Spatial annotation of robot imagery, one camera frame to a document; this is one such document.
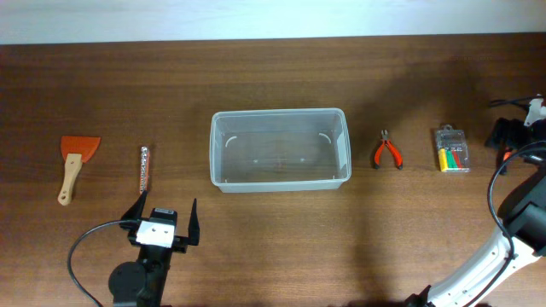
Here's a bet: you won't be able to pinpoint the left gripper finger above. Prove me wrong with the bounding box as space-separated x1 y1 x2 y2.
188 199 200 246
120 190 148 229

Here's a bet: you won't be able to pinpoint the orange-black long nose pliers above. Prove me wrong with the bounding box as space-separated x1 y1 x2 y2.
497 147 513 175

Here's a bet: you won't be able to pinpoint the clear screwdriver bit case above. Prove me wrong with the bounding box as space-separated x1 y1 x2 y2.
435 125 470 173

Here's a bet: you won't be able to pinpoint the small red-handled cutting pliers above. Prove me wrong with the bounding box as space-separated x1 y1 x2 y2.
371 129 404 171

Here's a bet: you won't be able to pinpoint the right robot arm white-black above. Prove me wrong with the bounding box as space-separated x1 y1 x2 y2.
403 119 545 307

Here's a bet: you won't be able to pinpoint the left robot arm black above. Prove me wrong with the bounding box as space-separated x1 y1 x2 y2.
108 191 200 307

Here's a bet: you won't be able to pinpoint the clear plastic container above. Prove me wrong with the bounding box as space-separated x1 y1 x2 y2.
209 107 351 194

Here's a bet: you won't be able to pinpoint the orange socket bit rail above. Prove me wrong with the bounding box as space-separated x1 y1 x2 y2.
139 146 150 194

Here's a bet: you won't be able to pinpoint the orange scraper wooden handle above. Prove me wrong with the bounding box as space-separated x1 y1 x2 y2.
57 136 101 206

